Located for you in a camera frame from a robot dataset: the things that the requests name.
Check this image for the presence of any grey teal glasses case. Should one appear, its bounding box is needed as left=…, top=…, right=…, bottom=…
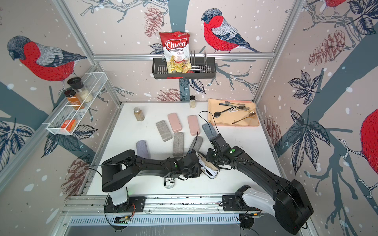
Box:
left=202, top=123, right=218, bottom=141

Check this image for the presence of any black ladle spoon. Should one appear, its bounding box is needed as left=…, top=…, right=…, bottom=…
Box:
left=214, top=105, right=246, bottom=118

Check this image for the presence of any small orange box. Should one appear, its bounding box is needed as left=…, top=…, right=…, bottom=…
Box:
left=61, top=119, right=77, bottom=133

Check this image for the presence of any red Chuba chips bag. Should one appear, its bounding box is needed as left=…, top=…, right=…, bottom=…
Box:
left=159, top=31, right=192, bottom=74

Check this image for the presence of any beige case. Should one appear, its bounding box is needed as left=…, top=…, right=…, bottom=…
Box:
left=188, top=136, right=203, bottom=153

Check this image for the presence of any orange spice jar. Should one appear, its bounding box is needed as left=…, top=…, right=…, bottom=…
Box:
left=64, top=89, right=83, bottom=110

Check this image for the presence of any iridescent cutlery piece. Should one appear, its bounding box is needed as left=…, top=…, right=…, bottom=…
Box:
left=219, top=102, right=245, bottom=107

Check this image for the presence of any black lid salt grinder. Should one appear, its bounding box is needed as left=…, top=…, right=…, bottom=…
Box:
left=68, top=77, right=93, bottom=103

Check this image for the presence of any silver spoon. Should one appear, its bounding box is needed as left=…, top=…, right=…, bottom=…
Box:
left=224, top=101, right=240, bottom=106

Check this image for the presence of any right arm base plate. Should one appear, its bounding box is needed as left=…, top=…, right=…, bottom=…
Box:
left=219, top=195, right=260, bottom=212

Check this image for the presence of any patterned case with sunglasses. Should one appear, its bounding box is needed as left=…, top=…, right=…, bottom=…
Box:
left=163, top=178, right=175, bottom=189

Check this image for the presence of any brown case with sunglasses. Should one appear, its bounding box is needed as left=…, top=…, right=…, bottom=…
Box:
left=136, top=140, right=151, bottom=159

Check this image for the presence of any pink glasses case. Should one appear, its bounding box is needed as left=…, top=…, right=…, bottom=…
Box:
left=188, top=115, right=200, bottom=136
left=167, top=113, right=182, bottom=133

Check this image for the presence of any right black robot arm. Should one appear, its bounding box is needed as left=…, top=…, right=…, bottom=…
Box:
left=206, top=135, right=314, bottom=235

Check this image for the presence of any black wire wall basket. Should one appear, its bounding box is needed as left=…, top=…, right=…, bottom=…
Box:
left=152, top=52, right=216, bottom=79

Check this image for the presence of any gold spoon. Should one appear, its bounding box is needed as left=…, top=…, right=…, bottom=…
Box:
left=232, top=112, right=256, bottom=124

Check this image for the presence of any black case with glasses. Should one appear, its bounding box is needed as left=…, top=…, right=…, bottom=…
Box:
left=196, top=153, right=220, bottom=180

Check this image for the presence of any small jar at back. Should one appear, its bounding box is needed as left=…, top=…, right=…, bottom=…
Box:
left=190, top=95, right=196, bottom=108

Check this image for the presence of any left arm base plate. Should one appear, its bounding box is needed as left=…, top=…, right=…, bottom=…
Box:
left=104, top=196, right=146, bottom=213

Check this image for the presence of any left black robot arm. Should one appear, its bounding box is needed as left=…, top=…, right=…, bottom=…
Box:
left=100, top=149, right=201, bottom=206

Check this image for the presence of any brown spice jar on table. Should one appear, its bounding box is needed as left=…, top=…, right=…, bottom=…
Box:
left=133, top=107, right=145, bottom=122

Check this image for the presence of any white patterned cutlery handle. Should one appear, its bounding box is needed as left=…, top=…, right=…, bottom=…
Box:
left=228, top=107, right=240, bottom=113

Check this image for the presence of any white wire wall shelf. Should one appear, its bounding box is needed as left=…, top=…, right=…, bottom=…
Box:
left=47, top=72, right=108, bottom=135

